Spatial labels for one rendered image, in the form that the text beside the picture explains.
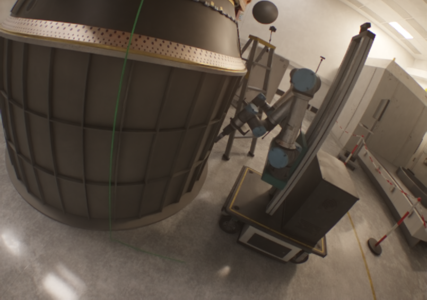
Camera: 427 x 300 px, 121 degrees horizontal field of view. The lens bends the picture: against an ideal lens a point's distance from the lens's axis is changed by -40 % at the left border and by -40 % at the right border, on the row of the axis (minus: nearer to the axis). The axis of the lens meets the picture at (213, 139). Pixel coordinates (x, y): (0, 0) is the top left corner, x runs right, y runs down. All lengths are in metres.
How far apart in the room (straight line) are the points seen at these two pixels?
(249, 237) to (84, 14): 1.69
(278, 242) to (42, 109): 1.71
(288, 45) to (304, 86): 7.92
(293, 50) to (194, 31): 7.97
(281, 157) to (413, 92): 6.66
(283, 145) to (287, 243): 0.82
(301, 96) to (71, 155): 1.22
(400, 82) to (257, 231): 6.22
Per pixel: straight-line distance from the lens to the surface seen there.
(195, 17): 1.10
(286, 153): 1.06
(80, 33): 0.93
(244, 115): 1.18
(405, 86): 7.11
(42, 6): 1.18
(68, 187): 1.38
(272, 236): 1.54
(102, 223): 1.54
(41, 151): 1.30
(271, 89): 4.87
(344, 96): 1.30
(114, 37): 0.90
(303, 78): 1.00
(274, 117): 1.22
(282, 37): 8.88
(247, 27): 8.90
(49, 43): 0.95
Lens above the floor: 1.31
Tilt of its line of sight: 27 degrees down
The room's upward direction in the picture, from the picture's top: 22 degrees clockwise
